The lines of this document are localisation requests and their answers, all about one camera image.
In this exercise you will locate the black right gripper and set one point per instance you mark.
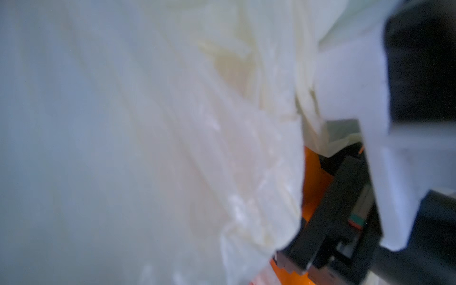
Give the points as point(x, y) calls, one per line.
point(340, 244)

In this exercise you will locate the orange fruit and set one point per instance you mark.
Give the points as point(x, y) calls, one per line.
point(315, 184)

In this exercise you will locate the yellowish plastic bag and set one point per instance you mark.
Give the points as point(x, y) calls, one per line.
point(161, 142)

